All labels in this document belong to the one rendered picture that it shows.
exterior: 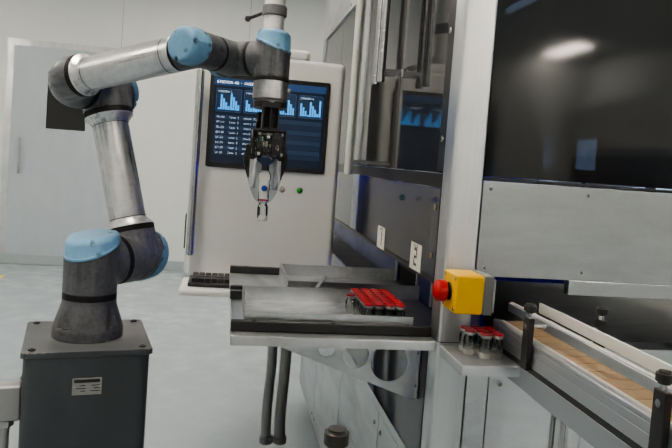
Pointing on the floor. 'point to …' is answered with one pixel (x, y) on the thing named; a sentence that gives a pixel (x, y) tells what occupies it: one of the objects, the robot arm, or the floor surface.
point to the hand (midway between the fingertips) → (263, 195)
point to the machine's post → (462, 178)
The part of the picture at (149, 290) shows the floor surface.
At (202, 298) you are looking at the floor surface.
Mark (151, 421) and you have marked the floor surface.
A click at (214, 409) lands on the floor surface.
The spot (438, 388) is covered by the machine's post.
